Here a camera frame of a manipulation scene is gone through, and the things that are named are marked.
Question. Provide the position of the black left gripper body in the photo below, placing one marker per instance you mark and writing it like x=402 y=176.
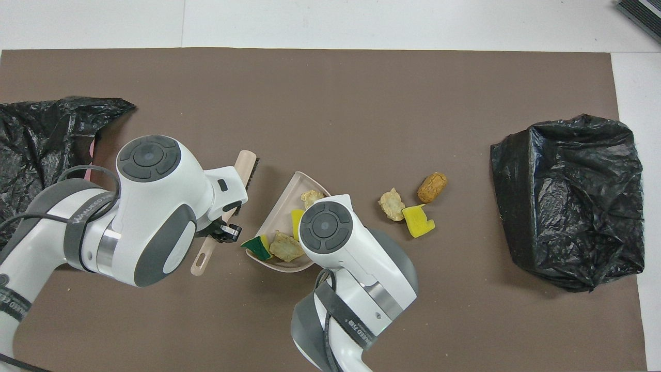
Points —
x=209 y=230

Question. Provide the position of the green and yellow sponge piece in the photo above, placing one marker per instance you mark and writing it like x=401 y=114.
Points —
x=258 y=248

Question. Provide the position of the beige plastic dustpan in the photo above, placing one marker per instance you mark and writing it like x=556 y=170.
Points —
x=281 y=217

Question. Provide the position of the beige sponge chunk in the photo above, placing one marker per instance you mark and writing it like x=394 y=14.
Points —
x=392 y=205
x=286 y=247
x=311 y=197

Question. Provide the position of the plain yellow sponge piece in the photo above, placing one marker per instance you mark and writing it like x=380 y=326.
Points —
x=297 y=222

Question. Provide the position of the beige hand brush black bristles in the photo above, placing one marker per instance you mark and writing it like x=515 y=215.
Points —
x=245 y=163

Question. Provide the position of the notched yellow sponge piece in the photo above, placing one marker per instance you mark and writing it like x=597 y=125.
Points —
x=418 y=222

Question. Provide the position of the brown oval sponge chunk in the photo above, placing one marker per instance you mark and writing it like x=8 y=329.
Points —
x=433 y=187

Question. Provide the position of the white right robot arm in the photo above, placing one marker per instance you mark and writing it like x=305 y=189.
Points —
x=351 y=258

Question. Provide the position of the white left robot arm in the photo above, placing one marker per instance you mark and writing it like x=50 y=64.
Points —
x=155 y=206

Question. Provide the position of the pink plastic bin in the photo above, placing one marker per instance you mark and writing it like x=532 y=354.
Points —
x=92 y=151

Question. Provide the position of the black plastic trash bag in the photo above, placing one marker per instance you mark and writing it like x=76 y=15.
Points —
x=31 y=134
x=568 y=206

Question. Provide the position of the large brown table mat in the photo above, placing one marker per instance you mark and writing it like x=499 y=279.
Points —
x=361 y=77

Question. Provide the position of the dark grey ribbed panel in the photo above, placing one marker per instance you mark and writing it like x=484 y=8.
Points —
x=643 y=13

